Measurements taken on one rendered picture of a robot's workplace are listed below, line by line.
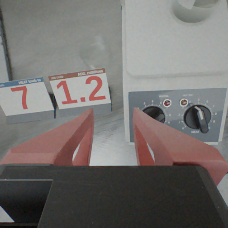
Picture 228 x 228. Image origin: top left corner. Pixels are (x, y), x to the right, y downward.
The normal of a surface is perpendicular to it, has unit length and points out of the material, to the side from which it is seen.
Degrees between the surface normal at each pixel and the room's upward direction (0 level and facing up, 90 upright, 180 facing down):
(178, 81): 30
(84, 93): 40
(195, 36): 0
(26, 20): 0
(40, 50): 0
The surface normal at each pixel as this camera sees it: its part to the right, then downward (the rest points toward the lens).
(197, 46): -0.12, -0.19
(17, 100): -0.04, 0.47
